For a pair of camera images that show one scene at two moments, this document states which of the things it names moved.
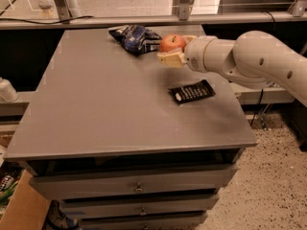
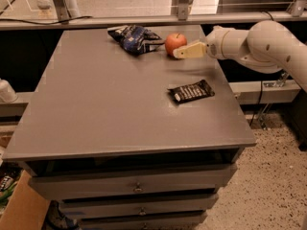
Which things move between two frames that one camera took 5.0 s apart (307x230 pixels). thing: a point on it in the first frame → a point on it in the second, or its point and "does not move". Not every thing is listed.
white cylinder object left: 8,90 does not move
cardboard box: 28,208 does not move
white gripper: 196,56 → 216,45
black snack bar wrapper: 191,92 does not move
